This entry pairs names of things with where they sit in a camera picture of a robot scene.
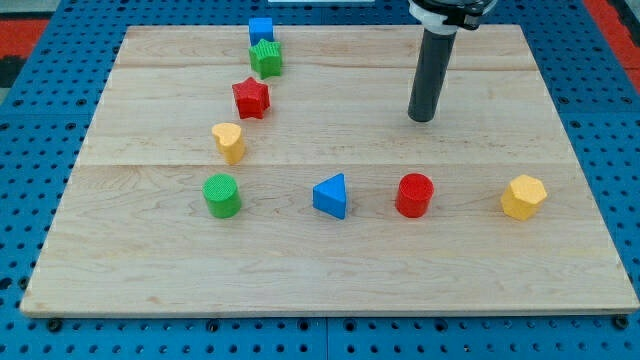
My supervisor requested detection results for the red cylinder block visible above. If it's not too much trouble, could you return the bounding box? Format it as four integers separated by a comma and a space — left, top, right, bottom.
395, 173, 435, 218

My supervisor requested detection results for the yellow heart block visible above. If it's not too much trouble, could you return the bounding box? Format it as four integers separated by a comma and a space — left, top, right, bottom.
211, 122, 246, 165

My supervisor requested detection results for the green cylinder block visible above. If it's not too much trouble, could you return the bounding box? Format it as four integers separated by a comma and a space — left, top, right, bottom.
202, 173, 242, 219

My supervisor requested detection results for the blue cube block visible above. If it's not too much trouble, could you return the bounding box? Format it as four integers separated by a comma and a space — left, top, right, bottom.
248, 17, 274, 46

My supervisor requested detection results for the green star block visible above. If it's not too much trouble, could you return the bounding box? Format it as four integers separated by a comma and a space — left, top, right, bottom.
249, 39, 282, 79

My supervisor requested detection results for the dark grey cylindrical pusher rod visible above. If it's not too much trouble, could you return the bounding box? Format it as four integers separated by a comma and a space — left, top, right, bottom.
407, 30, 456, 122

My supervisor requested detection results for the blue triangle block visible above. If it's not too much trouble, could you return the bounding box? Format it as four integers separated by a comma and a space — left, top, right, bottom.
312, 173, 347, 220

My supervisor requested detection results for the red star block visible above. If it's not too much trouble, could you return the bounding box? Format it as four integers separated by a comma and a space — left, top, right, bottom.
232, 77, 270, 119

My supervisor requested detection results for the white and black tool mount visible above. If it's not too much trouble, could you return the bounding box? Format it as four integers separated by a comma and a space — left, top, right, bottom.
408, 0, 498, 35

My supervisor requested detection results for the yellow hexagon block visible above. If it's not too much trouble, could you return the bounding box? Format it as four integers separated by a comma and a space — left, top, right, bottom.
500, 174, 548, 221

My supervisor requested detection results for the light wooden board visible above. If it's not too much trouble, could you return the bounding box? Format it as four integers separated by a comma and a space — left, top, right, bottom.
21, 25, 639, 318

